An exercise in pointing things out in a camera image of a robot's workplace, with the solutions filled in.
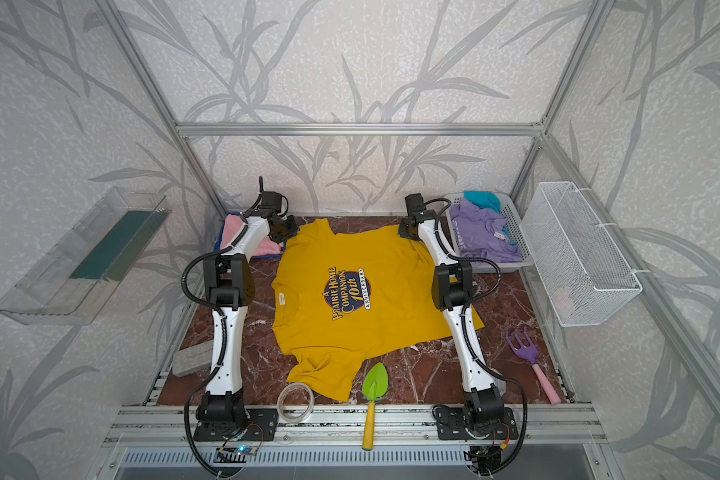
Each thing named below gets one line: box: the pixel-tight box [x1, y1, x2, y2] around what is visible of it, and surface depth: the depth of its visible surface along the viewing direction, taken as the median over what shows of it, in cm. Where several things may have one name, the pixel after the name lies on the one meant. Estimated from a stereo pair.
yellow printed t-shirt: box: [272, 218, 485, 401], surface depth 98 cm
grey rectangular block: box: [172, 340, 214, 377], surface depth 84 cm
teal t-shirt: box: [464, 191, 501, 213], surface depth 117 cm
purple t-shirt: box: [450, 200, 522, 262], surface depth 112 cm
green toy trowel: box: [362, 362, 389, 451], surface depth 79 cm
